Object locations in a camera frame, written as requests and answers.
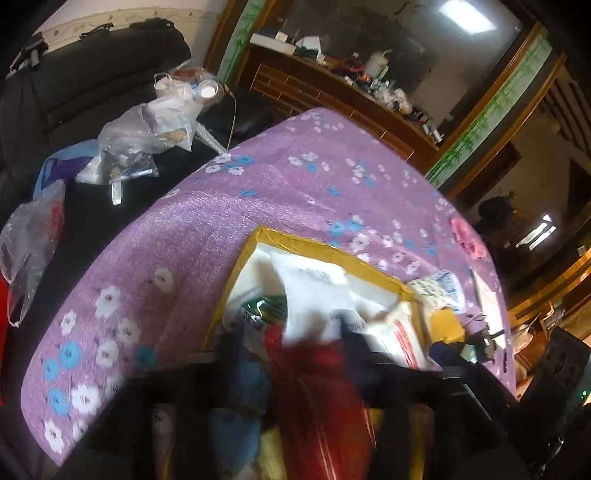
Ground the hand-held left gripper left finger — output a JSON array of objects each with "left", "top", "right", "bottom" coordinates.
[{"left": 88, "top": 351, "right": 278, "bottom": 480}]

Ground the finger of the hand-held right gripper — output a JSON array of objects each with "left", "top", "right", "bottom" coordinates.
[{"left": 429, "top": 342, "right": 525, "bottom": 409}]

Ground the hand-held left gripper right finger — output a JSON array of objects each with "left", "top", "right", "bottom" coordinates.
[{"left": 339, "top": 320, "right": 509, "bottom": 480}]

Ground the white foam box yellow tape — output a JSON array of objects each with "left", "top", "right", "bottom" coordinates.
[{"left": 203, "top": 226, "right": 437, "bottom": 370}]

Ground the flat yellow box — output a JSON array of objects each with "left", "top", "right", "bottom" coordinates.
[{"left": 427, "top": 308, "right": 465, "bottom": 344}]

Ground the small grey gadget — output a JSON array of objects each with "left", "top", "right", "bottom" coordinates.
[{"left": 464, "top": 330, "right": 502, "bottom": 365}]

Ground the white packet with red print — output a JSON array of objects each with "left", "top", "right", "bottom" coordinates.
[{"left": 383, "top": 314, "right": 426, "bottom": 370}]

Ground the blue and white printed packet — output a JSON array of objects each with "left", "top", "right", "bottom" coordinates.
[{"left": 409, "top": 272, "right": 465, "bottom": 315}]

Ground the white booklet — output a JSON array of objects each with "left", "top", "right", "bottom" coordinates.
[{"left": 471, "top": 272, "right": 506, "bottom": 337}]

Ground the green and white packet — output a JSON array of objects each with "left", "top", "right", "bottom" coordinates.
[{"left": 226, "top": 295, "right": 289, "bottom": 333}]

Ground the pink cloth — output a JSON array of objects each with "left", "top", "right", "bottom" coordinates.
[{"left": 450, "top": 217, "right": 488, "bottom": 261}]

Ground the white crumpled wrapper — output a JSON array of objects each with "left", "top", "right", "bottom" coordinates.
[{"left": 270, "top": 251, "right": 349, "bottom": 335}]

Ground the purple floral blanket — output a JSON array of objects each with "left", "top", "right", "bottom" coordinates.
[{"left": 21, "top": 107, "right": 518, "bottom": 467}]

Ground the red plastic bag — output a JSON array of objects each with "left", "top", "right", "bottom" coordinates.
[{"left": 0, "top": 277, "right": 12, "bottom": 407}]

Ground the pile of shelf clutter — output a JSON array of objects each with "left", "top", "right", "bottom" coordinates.
[{"left": 339, "top": 53, "right": 446, "bottom": 144}]

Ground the clear bag with red print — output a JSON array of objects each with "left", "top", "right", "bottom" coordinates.
[{"left": 0, "top": 180, "right": 68, "bottom": 328}]

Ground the wooden cabinet with mirror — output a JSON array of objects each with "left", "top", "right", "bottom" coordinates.
[{"left": 203, "top": 0, "right": 568, "bottom": 199}]

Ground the clear plastic bag of items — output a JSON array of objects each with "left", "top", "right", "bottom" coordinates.
[{"left": 76, "top": 102, "right": 204, "bottom": 185}]

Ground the white jug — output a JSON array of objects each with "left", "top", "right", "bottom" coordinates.
[{"left": 362, "top": 48, "right": 393, "bottom": 79}]

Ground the blue plastic bag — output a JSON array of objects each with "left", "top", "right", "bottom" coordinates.
[{"left": 32, "top": 141, "right": 100, "bottom": 195}]

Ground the white bag with bottle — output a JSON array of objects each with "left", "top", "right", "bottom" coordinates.
[{"left": 152, "top": 65, "right": 232, "bottom": 112}]

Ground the tissue box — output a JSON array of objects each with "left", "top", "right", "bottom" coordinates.
[{"left": 295, "top": 34, "right": 324, "bottom": 58}]

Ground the flat white box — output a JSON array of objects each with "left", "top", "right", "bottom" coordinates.
[{"left": 249, "top": 32, "right": 298, "bottom": 51}]

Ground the black sofa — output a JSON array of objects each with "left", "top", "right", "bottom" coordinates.
[{"left": 0, "top": 18, "right": 287, "bottom": 480}]

